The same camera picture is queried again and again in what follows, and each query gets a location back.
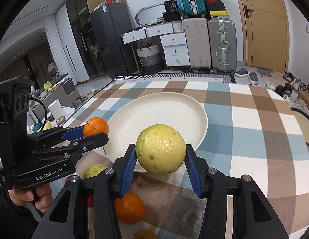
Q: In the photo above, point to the grey slipper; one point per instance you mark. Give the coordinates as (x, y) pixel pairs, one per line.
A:
(253, 79)
(242, 73)

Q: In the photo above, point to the black refrigerator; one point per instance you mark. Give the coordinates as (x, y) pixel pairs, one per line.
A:
(109, 22)

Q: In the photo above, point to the small orange mandarin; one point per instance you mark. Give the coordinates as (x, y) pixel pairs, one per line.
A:
(94, 126)

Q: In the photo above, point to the cream round plate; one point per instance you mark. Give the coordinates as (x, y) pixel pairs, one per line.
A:
(177, 110)

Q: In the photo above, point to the wooden door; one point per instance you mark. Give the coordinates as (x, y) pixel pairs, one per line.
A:
(265, 34)

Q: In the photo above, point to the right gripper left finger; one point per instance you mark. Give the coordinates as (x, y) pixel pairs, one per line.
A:
(67, 217)

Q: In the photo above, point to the yellow green guava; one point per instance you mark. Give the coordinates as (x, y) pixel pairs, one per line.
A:
(160, 149)

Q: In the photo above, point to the woven laundry basket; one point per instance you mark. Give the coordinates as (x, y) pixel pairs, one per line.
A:
(151, 59)

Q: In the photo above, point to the beige suitcase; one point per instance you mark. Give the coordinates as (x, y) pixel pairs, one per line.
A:
(198, 42)

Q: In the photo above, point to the white drawer desk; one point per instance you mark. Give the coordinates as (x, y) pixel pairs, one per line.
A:
(173, 41)

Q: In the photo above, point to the left hand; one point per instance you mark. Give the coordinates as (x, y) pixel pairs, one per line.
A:
(19, 197)

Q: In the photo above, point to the red cherry tomato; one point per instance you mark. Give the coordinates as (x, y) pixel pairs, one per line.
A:
(67, 179)
(90, 201)

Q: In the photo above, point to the yellow black box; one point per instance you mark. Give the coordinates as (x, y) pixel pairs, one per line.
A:
(220, 15)

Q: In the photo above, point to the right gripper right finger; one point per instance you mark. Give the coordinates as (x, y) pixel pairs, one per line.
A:
(253, 215)

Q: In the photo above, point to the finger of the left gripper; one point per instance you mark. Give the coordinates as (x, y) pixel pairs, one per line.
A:
(78, 147)
(58, 134)

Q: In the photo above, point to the stacked shoe boxes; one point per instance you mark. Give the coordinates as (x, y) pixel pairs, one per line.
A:
(214, 5)

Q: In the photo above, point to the silver grey suitcase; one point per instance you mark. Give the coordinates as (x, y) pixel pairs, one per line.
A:
(223, 45)

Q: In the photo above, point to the large orange mandarin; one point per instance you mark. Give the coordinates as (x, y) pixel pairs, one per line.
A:
(130, 209)

